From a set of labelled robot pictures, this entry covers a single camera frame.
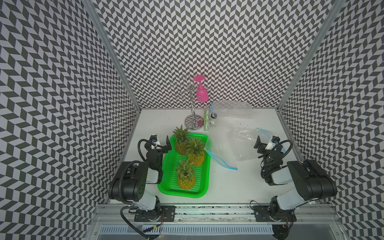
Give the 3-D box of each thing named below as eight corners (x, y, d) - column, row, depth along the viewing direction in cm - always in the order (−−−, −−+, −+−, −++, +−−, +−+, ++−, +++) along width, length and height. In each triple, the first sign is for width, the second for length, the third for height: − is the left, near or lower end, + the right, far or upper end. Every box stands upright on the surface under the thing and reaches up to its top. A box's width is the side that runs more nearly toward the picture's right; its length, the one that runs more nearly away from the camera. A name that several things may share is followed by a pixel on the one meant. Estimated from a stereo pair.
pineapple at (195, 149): (188, 167, 90) (185, 151, 75) (188, 156, 95) (186, 138, 79) (203, 167, 90) (204, 151, 75) (203, 156, 95) (204, 138, 79)
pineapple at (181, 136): (177, 156, 95) (172, 138, 79) (178, 144, 101) (174, 125, 85) (189, 156, 95) (187, 138, 79) (189, 144, 101) (187, 125, 85)
